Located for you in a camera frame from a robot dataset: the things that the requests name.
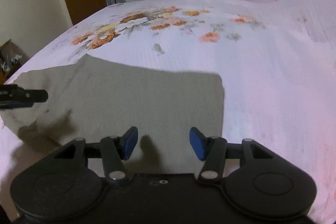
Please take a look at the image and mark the grey pants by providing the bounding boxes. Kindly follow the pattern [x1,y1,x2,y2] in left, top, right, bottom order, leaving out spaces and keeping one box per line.
[1,55,224,173]

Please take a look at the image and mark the pink floral bed sheet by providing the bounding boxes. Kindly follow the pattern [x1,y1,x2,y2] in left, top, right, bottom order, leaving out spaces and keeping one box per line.
[0,0,336,224]

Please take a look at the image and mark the cluttered side table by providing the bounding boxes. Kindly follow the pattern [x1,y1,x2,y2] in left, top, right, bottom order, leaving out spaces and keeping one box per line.
[1,39,29,85]

